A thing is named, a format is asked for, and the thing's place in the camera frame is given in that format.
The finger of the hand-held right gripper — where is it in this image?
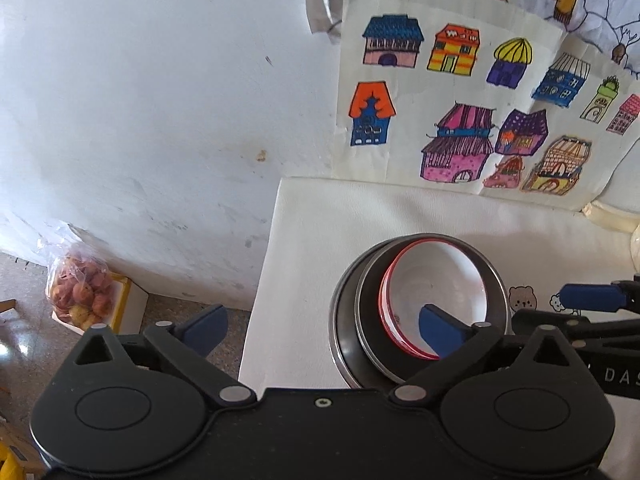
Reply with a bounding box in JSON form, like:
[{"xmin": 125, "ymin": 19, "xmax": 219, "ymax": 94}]
[
  {"xmin": 510, "ymin": 309, "xmax": 596, "ymax": 348},
  {"xmin": 559, "ymin": 275, "xmax": 640, "ymax": 313}
]

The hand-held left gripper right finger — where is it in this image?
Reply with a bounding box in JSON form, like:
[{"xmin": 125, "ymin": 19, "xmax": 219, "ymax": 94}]
[{"xmin": 387, "ymin": 304, "xmax": 571, "ymax": 408}]

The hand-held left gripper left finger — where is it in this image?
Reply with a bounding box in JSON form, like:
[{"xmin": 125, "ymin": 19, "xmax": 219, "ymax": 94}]
[{"xmin": 72, "ymin": 304, "xmax": 258, "ymax": 408}]

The small white bowl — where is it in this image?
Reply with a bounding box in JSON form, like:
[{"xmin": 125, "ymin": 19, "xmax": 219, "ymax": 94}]
[
  {"xmin": 378, "ymin": 255, "xmax": 443, "ymax": 362},
  {"xmin": 382, "ymin": 240, "xmax": 494, "ymax": 361}
]

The stainless steel bowl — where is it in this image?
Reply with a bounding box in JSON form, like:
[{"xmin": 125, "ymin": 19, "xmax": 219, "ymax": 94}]
[{"xmin": 354, "ymin": 236, "xmax": 507, "ymax": 383}]

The stainless steel plate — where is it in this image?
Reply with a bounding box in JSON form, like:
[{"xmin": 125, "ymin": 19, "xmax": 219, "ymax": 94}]
[{"xmin": 328, "ymin": 234, "xmax": 512, "ymax": 390}]

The white foam box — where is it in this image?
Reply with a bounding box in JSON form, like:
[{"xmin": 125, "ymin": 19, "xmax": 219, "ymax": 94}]
[{"xmin": 50, "ymin": 272, "xmax": 150, "ymax": 336}]

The white rolled paper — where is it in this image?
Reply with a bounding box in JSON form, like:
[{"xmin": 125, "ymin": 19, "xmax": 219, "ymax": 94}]
[{"xmin": 582, "ymin": 200, "xmax": 640, "ymax": 234}]

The white cartoon table mat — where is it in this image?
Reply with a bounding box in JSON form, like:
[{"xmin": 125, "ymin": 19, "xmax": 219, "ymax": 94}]
[{"xmin": 239, "ymin": 176, "xmax": 640, "ymax": 480}]

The plastic bag of red apples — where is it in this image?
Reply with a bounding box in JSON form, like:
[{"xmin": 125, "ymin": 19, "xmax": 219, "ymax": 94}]
[{"xmin": 46, "ymin": 225, "xmax": 113, "ymax": 326}]

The yellow object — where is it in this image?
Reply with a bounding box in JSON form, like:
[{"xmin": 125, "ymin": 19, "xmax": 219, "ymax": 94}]
[{"xmin": 0, "ymin": 437, "xmax": 36, "ymax": 480}]

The coloured houses drawing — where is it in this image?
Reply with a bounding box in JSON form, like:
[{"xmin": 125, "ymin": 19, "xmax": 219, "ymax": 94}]
[{"xmin": 332, "ymin": 0, "xmax": 640, "ymax": 211}]

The fan figure drawing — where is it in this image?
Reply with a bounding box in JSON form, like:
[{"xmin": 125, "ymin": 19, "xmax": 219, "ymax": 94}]
[{"xmin": 305, "ymin": 0, "xmax": 640, "ymax": 76}]

